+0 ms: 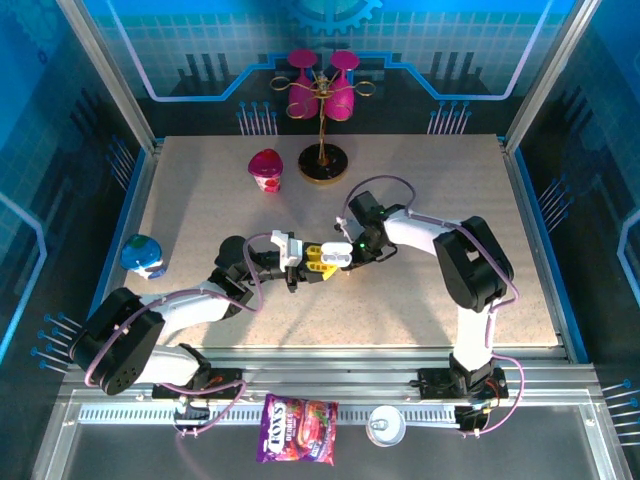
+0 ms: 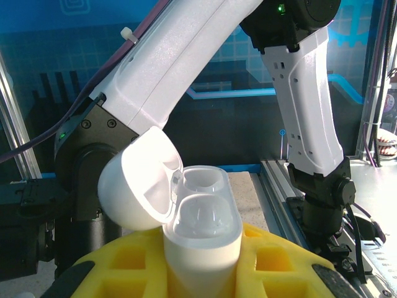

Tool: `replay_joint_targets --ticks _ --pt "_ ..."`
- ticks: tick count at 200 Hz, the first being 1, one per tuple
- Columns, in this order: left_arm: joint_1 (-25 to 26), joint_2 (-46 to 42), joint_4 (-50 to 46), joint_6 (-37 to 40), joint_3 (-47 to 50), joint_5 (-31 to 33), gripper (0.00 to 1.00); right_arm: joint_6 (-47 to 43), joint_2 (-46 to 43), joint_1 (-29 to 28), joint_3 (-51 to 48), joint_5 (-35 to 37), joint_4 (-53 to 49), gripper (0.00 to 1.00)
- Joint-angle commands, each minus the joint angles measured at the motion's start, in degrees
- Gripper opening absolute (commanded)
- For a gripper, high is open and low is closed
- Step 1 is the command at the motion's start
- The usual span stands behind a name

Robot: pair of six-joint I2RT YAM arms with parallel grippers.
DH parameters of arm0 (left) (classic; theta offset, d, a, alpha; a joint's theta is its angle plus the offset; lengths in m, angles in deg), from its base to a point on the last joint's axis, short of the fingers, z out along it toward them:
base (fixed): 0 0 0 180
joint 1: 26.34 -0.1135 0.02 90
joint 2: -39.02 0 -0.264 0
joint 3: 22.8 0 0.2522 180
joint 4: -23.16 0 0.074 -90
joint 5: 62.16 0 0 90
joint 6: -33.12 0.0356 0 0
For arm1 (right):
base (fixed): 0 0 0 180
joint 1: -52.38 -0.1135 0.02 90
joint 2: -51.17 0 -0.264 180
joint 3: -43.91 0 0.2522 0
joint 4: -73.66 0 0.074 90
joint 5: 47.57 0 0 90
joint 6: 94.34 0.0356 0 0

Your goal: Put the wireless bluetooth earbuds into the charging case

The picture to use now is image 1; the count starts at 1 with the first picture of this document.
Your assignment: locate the white earbud charging case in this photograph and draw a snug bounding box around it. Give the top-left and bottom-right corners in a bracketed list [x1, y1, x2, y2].
[319, 241, 354, 266]

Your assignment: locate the gold glass rack stand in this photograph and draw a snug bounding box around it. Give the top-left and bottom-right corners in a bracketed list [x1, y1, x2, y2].
[269, 69, 376, 185]

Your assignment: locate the pink heart-shaped cup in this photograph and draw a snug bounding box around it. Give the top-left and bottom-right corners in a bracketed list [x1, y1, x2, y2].
[248, 148, 285, 195]

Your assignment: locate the blue round cup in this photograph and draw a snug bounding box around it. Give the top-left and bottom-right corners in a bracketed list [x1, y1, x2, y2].
[120, 233, 168, 281]

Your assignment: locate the pink wine glass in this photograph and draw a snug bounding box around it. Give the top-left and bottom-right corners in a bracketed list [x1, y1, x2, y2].
[287, 48, 321, 119]
[324, 48, 361, 122]

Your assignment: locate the purple Fox's candy bag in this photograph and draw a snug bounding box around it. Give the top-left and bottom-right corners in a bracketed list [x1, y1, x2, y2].
[256, 393, 340, 467]

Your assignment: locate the silver drink can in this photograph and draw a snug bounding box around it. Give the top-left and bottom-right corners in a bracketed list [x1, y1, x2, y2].
[365, 404, 407, 448]

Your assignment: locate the black connector box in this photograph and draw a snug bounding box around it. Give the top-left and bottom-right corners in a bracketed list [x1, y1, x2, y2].
[173, 404, 211, 427]
[454, 405, 489, 432]

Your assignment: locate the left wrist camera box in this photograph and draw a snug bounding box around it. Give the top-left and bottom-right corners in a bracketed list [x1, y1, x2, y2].
[269, 229, 305, 272]

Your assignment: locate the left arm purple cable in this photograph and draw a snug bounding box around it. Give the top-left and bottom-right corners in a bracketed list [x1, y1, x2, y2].
[84, 232, 276, 441]

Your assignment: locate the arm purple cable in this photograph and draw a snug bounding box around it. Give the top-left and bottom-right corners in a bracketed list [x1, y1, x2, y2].
[344, 174, 526, 439]
[84, 232, 276, 441]

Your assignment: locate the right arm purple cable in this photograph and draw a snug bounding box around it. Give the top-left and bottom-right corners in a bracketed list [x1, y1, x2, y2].
[344, 174, 526, 439]

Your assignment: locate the aluminium profile frame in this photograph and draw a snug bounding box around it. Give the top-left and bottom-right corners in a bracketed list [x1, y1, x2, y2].
[29, 0, 626, 480]

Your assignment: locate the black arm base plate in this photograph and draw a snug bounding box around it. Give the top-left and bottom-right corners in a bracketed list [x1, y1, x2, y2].
[417, 367, 510, 401]
[152, 367, 245, 401]

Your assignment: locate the slotted grey cable duct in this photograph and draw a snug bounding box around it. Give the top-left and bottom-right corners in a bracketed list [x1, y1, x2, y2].
[78, 403, 464, 426]

